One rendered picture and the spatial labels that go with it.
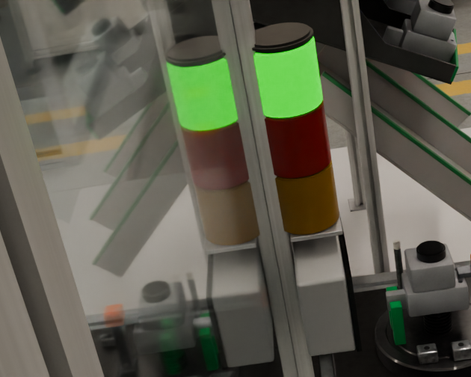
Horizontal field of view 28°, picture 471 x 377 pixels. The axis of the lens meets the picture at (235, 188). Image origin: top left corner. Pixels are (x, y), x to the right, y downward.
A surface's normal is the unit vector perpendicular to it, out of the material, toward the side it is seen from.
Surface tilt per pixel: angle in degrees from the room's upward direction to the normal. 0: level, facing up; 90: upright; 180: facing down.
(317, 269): 0
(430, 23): 92
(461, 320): 0
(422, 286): 89
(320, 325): 90
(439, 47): 92
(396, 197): 0
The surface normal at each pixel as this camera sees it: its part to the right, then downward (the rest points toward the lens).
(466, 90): -0.18, -0.87
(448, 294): 0.00, 0.46
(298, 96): 0.28, 0.40
